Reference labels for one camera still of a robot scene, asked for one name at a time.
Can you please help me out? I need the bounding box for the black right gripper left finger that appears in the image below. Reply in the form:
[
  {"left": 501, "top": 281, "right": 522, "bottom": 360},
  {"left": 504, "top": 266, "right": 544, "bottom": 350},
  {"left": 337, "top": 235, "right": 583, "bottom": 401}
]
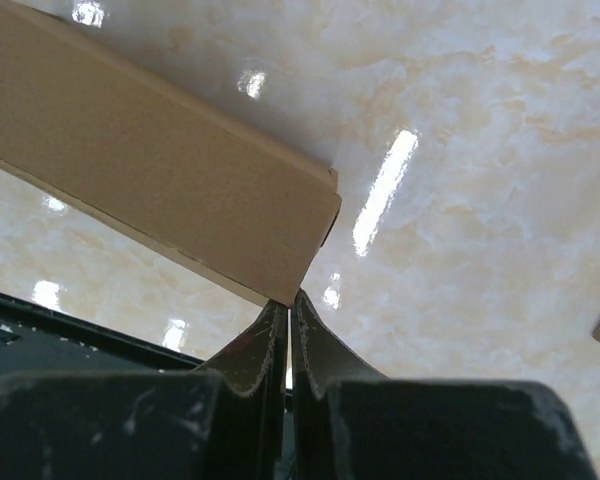
[{"left": 0, "top": 302, "right": 286, "bottom": 479}]

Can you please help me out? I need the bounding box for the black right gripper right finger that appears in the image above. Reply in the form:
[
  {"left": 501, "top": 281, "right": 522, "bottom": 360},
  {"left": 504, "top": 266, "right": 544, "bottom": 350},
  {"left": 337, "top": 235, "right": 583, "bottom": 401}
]
[{"left": 290, "top": 292, "right": 593, "bottom": 479}]

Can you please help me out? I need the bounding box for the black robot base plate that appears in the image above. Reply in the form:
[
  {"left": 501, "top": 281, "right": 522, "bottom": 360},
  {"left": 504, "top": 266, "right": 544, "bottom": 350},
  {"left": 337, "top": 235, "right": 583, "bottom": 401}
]
[{"left": 0, "top": 293, "right": 202, "bottom": 377}]

